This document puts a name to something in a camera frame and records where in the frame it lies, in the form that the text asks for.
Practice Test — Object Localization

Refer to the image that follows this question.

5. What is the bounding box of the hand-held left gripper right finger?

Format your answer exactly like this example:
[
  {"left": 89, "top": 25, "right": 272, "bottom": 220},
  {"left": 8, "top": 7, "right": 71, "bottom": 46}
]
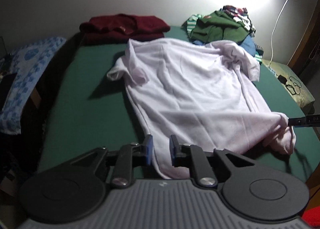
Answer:
[{"left": 169, "top": 134, "right": 255, "bottom": 189}]

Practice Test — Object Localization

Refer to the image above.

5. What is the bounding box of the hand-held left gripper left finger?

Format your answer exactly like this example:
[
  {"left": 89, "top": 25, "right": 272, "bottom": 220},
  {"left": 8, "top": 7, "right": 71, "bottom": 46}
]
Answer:
[{"left": 64, "top": 134, "right": 153, "bottom": 190}]

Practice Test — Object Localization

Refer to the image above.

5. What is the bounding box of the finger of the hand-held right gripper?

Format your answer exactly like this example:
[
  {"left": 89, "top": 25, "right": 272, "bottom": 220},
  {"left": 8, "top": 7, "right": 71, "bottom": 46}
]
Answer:
[{"left": 287, "top": 117, "right": 307, "bottom": 128}]

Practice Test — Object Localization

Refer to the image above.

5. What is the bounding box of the white polo shirt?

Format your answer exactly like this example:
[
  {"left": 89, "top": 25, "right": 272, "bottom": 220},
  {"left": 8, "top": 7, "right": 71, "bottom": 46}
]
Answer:
[{"left": 107, "top": 37, "right": 297, "bottom": 180}]

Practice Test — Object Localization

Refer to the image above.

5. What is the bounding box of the wooden headboard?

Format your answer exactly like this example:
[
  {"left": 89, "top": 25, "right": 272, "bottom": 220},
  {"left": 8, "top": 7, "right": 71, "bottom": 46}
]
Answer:
[{"left": 287, "top": 11, "right": 320, "bottom": 109}]

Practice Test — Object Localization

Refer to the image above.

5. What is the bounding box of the green white striped garment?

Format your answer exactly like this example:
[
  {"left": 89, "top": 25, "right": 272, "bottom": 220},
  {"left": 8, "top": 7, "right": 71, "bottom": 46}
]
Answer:
[
  {"left": 254, "top": 45, "right": 265, "bottom": 65},
  {"left": 184, "top": 14, "right": 203, "bottom": 36}
]

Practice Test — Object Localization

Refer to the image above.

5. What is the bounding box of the person's red garment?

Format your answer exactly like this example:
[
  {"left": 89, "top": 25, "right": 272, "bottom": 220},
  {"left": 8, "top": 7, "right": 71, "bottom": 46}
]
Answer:
[{"left": 301, "top": 208, "right": 320, "bottom": 228}]

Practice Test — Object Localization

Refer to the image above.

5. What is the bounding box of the green garment with white print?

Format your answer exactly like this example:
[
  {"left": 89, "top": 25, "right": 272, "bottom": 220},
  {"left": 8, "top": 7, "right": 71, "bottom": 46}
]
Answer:
[{"left": 232, "top": 15, "right": 257, "bottom": 36}]

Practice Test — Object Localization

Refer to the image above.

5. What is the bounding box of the green sweater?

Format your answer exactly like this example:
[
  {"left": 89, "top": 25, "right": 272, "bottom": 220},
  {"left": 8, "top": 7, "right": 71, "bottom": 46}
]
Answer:
[{"left": 190, "top": 10, "right": 252, "bottom": 44}]

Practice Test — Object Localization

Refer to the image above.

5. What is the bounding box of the maroon sweater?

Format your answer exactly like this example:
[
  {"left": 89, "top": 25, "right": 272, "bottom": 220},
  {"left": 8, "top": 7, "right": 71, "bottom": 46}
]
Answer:
[{"left": 79, "top": 14, "right": 171, "bottom": 44}]

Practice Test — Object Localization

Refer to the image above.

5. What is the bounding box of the red blue plaid garment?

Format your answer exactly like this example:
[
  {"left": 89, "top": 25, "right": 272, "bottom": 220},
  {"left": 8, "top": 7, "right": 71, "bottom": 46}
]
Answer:
[{"left": 220, "top": 5, "right": 249, "bottom": 16}]

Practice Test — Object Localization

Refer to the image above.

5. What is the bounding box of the blue paw print blanket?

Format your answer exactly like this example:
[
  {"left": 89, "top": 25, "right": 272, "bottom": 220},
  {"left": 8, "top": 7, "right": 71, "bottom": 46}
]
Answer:
[{"left": 0, "top": 37, "right": 67, "bottom": 135}]

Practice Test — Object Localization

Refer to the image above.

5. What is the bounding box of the black cable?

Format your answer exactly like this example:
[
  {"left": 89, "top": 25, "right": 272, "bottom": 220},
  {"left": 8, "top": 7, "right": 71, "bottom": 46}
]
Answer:
[{"left": 285, "top": 76, "right": 302, "bottom": 95}]

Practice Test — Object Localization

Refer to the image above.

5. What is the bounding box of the white cable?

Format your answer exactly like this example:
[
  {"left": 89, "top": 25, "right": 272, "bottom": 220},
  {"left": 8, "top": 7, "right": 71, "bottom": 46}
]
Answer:
[{"left": 270, "top": 0, "right": 297, "bottom": 68}]

